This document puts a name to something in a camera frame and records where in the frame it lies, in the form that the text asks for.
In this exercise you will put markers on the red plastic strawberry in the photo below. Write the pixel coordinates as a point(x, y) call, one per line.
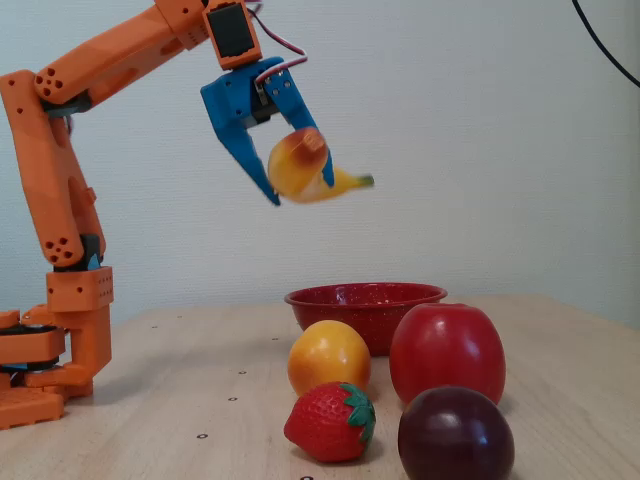
point(325, 425)

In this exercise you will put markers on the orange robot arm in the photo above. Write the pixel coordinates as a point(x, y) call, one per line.
point(50, 150)

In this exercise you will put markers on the red plastic apple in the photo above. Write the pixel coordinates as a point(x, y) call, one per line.
point(445, 350)

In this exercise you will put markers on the red speckled enamel bowl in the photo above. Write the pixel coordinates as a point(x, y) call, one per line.
point(365, 310)

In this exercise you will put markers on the orange plastic fruit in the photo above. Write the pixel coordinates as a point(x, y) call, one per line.
point(330, 355)

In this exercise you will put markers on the yellow plastic banana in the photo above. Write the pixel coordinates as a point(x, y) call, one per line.
point(300, 185)

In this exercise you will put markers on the dark purple plastic plum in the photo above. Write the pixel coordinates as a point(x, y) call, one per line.
point(455, 440)

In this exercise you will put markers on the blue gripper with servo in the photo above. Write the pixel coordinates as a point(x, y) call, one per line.
point(231, 102)

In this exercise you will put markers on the orange robot base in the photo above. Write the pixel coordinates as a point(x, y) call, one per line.
point(25, 405)

